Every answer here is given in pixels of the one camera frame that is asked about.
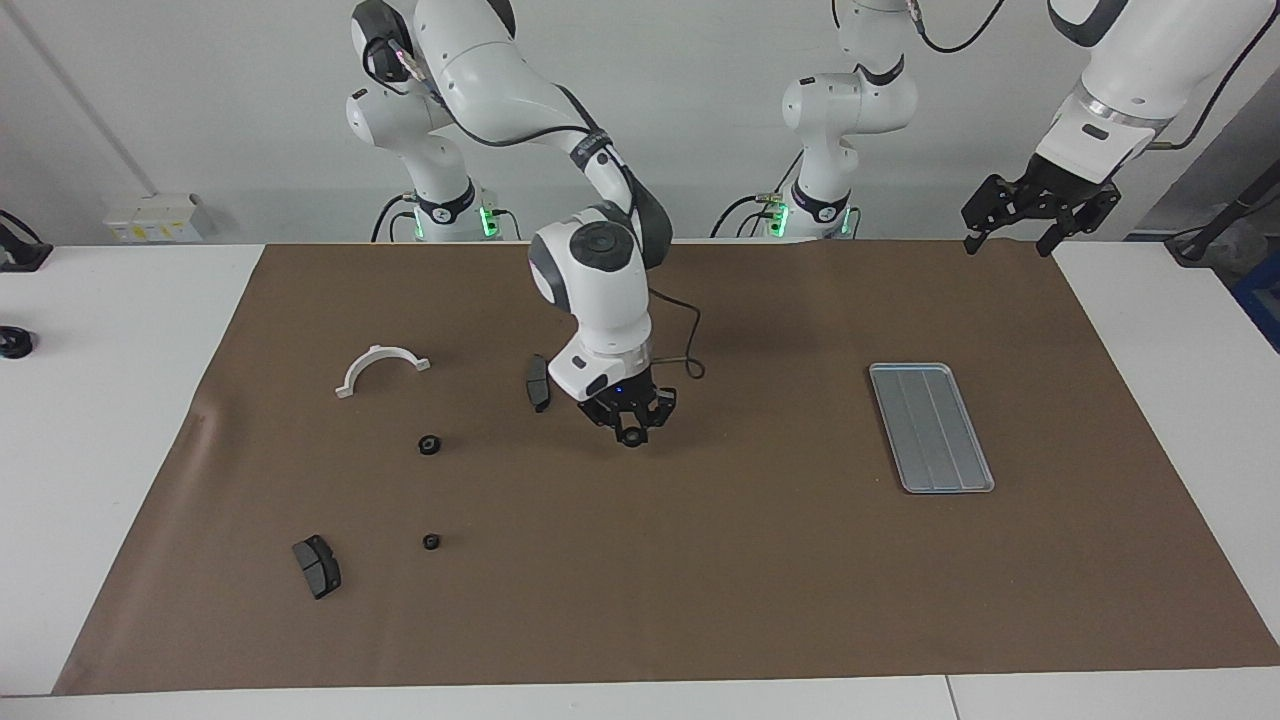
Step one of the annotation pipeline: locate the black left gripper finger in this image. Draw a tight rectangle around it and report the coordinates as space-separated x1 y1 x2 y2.
962 175 1031 253
1036 185 1121 258

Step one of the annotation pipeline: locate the silver ribbed metal tray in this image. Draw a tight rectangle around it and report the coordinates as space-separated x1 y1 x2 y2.
868 362 997 495

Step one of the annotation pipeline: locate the black stand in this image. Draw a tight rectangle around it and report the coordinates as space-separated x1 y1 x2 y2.
1165 160 1280 266

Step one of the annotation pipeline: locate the brown table mat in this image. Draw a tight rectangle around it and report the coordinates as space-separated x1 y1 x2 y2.
52 238 1280 696

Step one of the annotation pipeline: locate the blue box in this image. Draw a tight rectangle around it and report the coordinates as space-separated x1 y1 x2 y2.
1232 250 1280 351

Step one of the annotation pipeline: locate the short dark brake pad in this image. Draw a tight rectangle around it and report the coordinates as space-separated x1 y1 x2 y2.
292 535 343 601

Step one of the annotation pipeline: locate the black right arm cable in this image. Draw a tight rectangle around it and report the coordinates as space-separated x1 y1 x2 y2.
365 35 705 381

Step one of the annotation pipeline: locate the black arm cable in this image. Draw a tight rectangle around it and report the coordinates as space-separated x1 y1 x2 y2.
905 0 1261 151
365 35 705 381

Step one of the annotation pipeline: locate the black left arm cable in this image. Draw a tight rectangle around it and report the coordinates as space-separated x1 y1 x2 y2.
905 0 1261 151

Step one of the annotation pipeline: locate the black base cable bundle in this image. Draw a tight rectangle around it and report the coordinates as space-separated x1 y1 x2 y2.
370 192 421 243
710 150 803 241

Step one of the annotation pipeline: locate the white half ring clamp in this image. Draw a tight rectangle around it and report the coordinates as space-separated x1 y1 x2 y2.
334 344 432 400

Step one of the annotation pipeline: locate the white wall socket box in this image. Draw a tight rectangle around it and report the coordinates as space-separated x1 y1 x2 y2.
103 195 216 244

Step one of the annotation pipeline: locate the black clamp with cable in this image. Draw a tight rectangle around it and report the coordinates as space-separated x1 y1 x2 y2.
0 210 53 273

